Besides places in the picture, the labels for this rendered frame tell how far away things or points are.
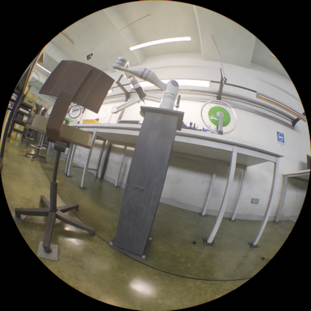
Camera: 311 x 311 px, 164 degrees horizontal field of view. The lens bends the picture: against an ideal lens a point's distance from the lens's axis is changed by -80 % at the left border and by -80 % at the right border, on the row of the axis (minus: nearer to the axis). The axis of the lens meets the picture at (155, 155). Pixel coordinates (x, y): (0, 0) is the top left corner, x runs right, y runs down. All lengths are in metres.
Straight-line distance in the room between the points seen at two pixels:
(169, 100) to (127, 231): 0.82
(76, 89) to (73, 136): 0.20
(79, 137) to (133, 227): 0.52
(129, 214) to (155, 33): 4.14
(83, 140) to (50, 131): 0.17
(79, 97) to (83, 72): 0.12
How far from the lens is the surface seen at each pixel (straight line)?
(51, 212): 0.82
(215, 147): 0.94
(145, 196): 0.54
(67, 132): 0.54
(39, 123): 0.59
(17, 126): 5.74
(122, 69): 0.85
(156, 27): 3.96
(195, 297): 0.66
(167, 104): 0.69
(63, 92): 0.51
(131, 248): 0.73
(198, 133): 0.90
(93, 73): 0.56
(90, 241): 0.77
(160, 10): 3.82
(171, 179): 1.83
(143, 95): 1.09
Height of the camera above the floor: 0.54
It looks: 7 degrees up
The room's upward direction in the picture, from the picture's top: 14 degrees clockwise
